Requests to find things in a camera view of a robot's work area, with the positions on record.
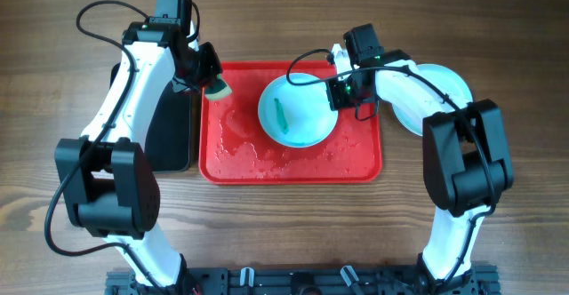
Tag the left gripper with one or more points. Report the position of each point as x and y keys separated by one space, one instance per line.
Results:
x=210 y=70

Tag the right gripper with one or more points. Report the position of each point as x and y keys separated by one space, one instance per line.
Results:
x=336 y=103

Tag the green yellow sponge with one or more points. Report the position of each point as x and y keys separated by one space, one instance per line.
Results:
x=217 y=89

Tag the light blue plate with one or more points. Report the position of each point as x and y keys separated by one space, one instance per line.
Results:
x=447 y=81
x=296 y=113

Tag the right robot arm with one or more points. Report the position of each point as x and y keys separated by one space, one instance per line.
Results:
x=466 y=159

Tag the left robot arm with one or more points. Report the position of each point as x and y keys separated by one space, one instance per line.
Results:
x=106 y=180

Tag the black rectangular tray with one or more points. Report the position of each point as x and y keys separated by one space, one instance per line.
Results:
x=156 y=117

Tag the red plastic tray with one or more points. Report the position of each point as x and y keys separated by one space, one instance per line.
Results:
x=234 y=150

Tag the black aluminium base frame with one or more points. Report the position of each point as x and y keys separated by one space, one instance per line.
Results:
x=484 y=279

